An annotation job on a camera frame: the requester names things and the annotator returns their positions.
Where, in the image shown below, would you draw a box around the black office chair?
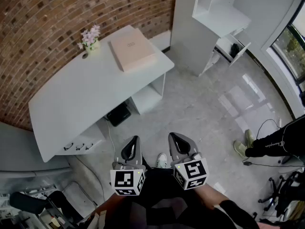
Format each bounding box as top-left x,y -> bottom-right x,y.
258,170 -> 305,222

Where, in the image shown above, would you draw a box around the black floor cable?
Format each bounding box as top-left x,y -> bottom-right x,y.
242,119 -> 305,168

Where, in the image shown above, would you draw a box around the black padded chair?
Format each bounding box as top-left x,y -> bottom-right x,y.
9,190 -> 84,224

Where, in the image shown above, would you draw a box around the person's left forearm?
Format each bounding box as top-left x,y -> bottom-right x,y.
94,194 -> 136,220

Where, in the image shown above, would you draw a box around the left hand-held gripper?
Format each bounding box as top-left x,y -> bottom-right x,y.
110,135 -> 146,197

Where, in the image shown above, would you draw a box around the person's white shoe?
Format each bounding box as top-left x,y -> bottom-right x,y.
156,153 -> 168,169

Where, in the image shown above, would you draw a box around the black item in drawer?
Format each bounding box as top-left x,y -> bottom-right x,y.
230,43 -> 240,57

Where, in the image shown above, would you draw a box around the window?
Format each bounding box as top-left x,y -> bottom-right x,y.
271,8 -> 305,86

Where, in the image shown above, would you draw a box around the white shelf cabinet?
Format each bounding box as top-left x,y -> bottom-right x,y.
170,0 -> 252,77

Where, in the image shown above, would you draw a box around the person's right forearm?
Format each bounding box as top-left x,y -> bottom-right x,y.
195,182 -> 262,229

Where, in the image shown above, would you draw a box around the potted lilac flowers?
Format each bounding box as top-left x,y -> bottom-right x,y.
77,24 -> 101,54

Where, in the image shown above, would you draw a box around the white desk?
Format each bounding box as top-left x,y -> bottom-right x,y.
28,24 -> 175,163

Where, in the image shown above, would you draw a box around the white cable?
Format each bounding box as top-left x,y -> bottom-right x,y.
106,119 -> 115,153

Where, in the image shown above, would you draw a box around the black box under desk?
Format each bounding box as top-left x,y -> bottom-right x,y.
106,103 -> 132,127

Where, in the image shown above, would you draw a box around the person's legs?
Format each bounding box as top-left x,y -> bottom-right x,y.
128,167 -> 239,229

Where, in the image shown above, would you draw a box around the pale pink paper bag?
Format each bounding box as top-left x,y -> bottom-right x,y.
108,28 -> 158,73

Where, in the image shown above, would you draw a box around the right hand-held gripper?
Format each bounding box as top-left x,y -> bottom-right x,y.
168,132 -> 209,191

